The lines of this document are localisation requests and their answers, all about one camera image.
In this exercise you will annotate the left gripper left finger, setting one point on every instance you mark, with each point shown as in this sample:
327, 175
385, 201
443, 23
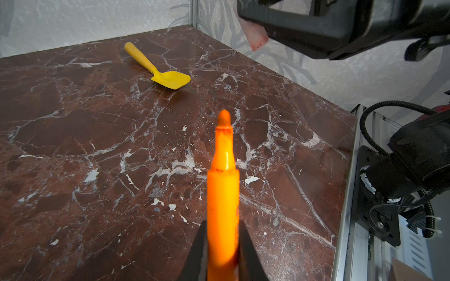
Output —
195, 267

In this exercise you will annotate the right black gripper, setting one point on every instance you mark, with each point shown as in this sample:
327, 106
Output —
349, 28

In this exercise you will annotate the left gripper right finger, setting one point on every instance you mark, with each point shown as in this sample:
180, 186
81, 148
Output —
250, 267

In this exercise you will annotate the orange highlighter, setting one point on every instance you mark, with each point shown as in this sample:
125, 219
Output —
223, 192

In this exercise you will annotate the yellow plastic scoop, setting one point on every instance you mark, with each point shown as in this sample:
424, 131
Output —
171, 79

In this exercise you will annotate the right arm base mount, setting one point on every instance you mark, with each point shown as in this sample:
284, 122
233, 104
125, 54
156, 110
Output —
370, 209

